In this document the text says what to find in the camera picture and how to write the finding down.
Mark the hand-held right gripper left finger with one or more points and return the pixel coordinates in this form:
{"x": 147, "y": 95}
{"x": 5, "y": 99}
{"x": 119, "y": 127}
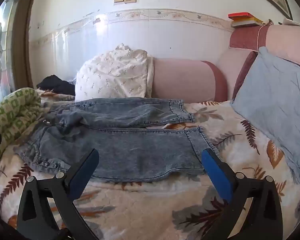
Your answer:
{"x": 83, "y": 172}

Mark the green patterned quilt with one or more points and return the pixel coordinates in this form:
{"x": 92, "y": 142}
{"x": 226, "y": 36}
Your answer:
{"x": 12, "y": 117}

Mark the white floral pillow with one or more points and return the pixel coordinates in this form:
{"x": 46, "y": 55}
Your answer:
{"x": 112, "y": 76}

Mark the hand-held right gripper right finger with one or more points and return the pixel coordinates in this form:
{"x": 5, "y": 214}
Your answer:
{"x": 216, "y": 172}

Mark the blue denim pants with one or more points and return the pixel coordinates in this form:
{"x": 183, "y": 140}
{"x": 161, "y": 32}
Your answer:
{"x": 130, "y": 140}

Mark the light blue pillow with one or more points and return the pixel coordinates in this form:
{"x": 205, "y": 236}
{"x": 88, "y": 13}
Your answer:
{"x": 277, "y": 100}

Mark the pink maroon sofa backrest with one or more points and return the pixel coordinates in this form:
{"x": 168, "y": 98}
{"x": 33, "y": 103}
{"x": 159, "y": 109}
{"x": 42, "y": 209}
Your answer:
{"x": 265, "y": 42}

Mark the pink sofa cushion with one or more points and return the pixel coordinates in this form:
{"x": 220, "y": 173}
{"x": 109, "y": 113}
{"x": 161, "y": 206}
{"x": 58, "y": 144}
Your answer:
{"x": 187, "y": 81}

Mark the stack of books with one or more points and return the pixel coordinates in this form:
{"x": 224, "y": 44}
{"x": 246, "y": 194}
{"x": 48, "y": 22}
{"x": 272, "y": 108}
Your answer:
{"x": 245, "y": 20}

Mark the black cloth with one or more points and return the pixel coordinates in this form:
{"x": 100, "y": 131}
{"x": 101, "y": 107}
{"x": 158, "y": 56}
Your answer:
{"x": 57, "y": 84}

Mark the leaf print blanket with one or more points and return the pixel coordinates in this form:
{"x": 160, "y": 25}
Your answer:
{"x": 150, "y": 205}

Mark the wooden door frame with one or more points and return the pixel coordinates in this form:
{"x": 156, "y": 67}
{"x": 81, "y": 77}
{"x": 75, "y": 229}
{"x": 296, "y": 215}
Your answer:
{"x": 21, "y": 40}

